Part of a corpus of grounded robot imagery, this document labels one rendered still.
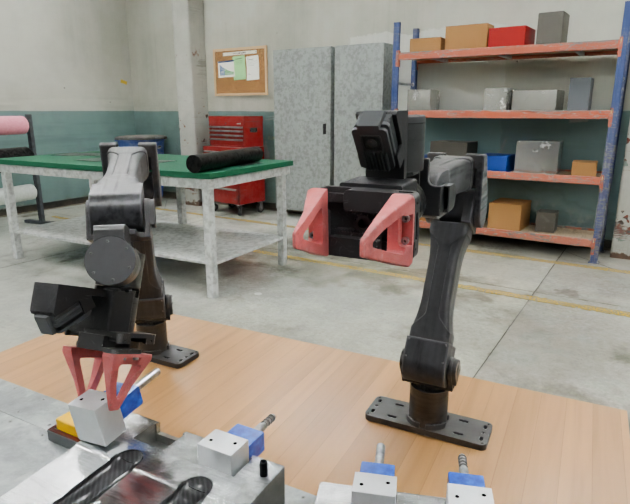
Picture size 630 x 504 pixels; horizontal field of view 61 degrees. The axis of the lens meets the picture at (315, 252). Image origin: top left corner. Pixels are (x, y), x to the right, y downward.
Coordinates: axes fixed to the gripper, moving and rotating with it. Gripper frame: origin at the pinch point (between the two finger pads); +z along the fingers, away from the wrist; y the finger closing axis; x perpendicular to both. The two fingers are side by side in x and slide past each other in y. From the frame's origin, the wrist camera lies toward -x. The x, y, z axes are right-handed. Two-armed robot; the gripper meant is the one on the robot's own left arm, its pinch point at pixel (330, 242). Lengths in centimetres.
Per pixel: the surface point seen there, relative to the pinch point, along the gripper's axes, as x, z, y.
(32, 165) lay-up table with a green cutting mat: 40, -248, -389
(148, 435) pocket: 31.6, -4.9, -29.8
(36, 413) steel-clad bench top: 40, -9, -61
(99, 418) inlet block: 25.8, 1.1, -31.4
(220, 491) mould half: 30.3, 0.7, -13.6
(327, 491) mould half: 34.1, -8.5, -4.8
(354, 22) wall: -89, -565, -237
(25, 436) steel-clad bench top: 39, -4, -56
